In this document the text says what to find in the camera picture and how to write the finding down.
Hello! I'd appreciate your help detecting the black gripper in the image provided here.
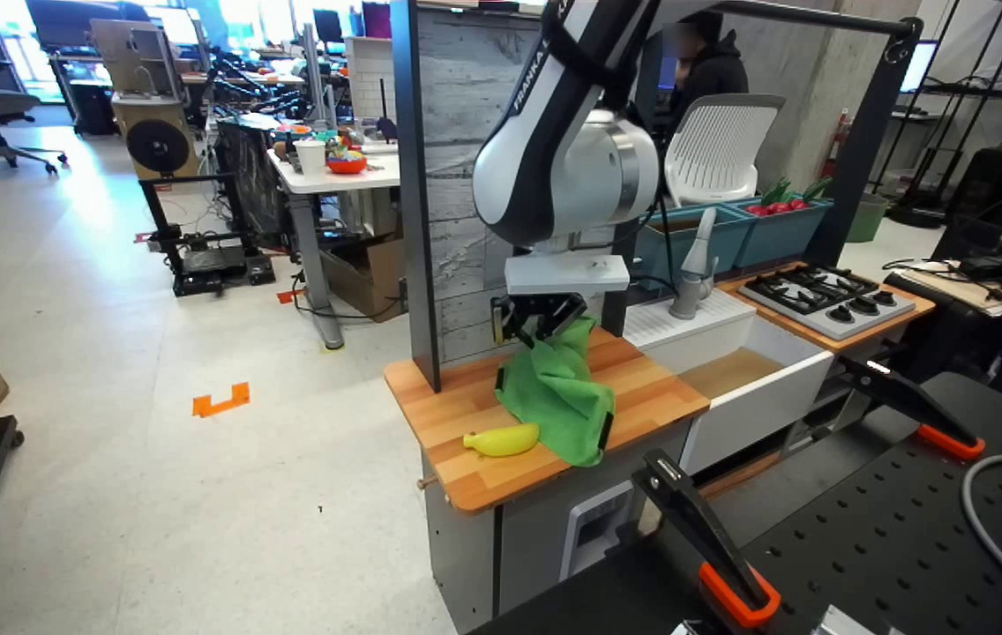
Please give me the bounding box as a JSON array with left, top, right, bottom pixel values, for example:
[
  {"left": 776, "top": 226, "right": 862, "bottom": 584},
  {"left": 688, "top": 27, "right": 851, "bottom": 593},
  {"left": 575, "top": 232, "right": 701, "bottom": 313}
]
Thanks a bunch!
[{"left": 491, "top": 292, "right": 588, "bottom": 353}]

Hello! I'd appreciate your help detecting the green towel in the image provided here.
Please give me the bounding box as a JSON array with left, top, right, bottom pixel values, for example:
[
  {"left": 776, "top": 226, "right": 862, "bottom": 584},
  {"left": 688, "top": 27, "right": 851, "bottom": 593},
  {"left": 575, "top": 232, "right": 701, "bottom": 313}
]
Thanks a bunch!
[{"left": 493, "top": 313, "right": 622, "bottom": 472}]

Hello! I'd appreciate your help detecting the yellow toy banana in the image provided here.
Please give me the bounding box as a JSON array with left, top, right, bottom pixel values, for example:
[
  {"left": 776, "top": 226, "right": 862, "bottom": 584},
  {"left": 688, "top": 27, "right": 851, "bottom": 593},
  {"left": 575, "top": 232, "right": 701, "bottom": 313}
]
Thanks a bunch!
[{"left": 460, "top": 419, "right": 543, "bottom": 464}]

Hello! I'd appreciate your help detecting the grey faucet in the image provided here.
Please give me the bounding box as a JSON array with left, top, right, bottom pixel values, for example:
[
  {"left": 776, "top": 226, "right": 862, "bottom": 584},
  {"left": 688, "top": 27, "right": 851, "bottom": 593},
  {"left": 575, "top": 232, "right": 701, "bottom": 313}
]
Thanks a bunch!
[{"left": 668, "top": 206, "right": 722, "bottom": 324}]

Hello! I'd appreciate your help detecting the white sink basin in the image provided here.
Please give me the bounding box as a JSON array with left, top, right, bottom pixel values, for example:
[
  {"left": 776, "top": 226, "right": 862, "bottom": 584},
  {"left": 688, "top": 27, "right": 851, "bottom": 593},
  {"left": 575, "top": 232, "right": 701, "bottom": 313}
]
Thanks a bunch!
[{"left": 622, "top": 285, "right": 841, "bottom": 475}]

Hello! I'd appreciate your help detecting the teal storage bin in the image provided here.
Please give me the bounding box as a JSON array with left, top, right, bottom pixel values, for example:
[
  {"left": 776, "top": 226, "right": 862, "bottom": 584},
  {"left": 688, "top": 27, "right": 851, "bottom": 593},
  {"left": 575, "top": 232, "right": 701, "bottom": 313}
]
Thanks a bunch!
[{"left": 633, "top": 195, "right": 836, "bottom": 282}]

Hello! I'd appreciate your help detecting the white chair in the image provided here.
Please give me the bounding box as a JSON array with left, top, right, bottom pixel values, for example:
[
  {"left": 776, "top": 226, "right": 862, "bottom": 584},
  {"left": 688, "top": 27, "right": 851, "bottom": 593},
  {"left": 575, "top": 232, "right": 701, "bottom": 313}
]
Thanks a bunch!
[{"left": 664, "top": 91, "right": 785, "bottom": 208}]

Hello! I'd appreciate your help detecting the red bowl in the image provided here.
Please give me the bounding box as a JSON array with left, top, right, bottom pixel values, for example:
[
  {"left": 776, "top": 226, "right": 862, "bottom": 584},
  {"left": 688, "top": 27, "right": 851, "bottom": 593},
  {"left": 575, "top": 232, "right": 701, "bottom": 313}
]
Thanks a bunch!
[{"left": 324, "top": 153, "right": 372, "bottom": 179}]

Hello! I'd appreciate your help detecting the white desk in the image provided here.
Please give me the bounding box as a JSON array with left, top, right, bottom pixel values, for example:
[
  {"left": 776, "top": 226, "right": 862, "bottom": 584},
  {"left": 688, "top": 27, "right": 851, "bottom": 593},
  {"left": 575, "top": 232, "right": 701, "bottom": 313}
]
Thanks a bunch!
[{"left": 264, "top": 146, "right": 404, "bottom": 353}]

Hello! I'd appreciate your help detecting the grey stove top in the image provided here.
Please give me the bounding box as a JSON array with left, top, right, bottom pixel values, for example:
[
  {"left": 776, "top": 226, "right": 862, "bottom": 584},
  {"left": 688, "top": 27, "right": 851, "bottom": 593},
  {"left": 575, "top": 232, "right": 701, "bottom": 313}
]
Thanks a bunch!
[{"left": 740, "top": 261, "right": 916, "bottom": 345}]

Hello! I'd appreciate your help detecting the white cup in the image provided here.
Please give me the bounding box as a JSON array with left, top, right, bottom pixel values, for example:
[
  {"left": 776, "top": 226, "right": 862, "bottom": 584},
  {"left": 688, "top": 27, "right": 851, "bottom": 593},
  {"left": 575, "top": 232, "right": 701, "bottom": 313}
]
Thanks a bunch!
[{"left": 290, "top": 139, "right": 329, "bottom": 179}]

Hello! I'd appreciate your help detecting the person in black jacket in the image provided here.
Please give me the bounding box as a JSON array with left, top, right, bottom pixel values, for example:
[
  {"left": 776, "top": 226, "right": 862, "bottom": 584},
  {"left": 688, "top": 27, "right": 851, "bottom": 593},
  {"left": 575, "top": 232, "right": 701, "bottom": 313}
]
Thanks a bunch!
[{"left": 668, "top": 8, "right": 756, "bottom": 126}]

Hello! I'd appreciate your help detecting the orange floor marker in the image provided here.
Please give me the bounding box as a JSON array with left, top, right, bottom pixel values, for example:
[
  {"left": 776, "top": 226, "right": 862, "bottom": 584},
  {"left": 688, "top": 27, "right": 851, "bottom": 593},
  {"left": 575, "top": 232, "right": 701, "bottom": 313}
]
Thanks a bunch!
[{"left": 190, "top": 382, "right": 253, "bottom": 419}]

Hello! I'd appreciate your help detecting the green waste bin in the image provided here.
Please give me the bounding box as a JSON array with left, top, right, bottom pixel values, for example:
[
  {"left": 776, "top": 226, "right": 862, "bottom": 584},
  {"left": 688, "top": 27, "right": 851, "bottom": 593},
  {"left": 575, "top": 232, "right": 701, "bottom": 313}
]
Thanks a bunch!
[{"left": 847, "top": 192, "right": 891, "bottom": 244}]

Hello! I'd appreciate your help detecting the red fire extinguisher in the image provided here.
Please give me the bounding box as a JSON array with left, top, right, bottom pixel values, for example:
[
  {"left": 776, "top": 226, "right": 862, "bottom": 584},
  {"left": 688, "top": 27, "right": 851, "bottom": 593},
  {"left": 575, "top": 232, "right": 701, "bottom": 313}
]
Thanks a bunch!
[{"left": 823, "top": 110, "right": 858, "bottom": 179}]

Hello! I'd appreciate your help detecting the black perforated workbench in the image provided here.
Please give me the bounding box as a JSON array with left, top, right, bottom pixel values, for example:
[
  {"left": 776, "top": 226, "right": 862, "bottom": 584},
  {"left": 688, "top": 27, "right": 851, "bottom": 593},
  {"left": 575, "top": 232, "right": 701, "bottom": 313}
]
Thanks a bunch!
[{"left": 470, "top": 368, "right": 1002, "bottom": 635}]

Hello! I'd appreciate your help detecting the dark cluttered side table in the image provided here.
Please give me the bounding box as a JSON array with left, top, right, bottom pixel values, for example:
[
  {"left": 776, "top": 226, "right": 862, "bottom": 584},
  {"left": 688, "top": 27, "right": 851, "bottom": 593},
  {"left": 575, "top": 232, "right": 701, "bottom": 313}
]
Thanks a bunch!
[{"left": 881, "top": 146, "right": 1002, "bottom": 391}]

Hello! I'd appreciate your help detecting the white wrist mount plate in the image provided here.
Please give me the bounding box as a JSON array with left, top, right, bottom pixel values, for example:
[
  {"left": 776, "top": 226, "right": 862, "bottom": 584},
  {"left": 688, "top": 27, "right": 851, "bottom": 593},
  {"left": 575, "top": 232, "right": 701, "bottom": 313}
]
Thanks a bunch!
[{"left": 501, "top": 251, "right": 635, "bottom": 301}]

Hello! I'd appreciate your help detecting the black metal frame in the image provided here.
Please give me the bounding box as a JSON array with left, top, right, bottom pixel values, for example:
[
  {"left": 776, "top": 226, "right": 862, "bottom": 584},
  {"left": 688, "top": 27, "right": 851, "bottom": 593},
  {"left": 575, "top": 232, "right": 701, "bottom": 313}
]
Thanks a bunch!
[{"left": 387, "top": 0, "right": 923, "bottom": 397}]

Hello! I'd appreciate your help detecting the black clamp orange handle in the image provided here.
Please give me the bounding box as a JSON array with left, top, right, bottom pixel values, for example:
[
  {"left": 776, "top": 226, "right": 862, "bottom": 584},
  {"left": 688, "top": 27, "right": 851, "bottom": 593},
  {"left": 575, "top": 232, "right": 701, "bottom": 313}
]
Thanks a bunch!
[
  {"left": 629, "top": 453, "right": 785, "bottom": 635},
  {"left": 834, "top": 351, "right": 991, "bottom": 467}
]

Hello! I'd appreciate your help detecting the black frame 3D printer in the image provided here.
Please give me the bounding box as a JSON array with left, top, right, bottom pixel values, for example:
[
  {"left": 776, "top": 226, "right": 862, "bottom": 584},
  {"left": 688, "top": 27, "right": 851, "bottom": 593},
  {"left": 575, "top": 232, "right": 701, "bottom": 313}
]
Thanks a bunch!
[{"left": 110, "top": 91, "right": 277, "bottom": 298}]

